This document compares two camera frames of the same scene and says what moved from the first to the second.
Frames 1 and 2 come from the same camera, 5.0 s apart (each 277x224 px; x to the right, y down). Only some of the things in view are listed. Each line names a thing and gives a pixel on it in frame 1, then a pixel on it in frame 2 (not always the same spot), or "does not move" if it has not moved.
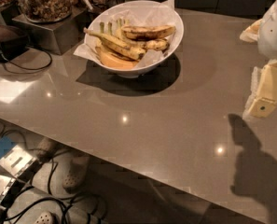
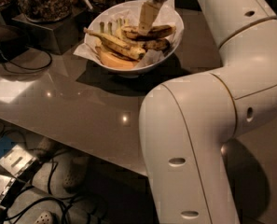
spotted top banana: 141,33 does not move
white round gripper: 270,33 → 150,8
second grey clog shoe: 46,147 does not move
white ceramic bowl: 131,37 does not move
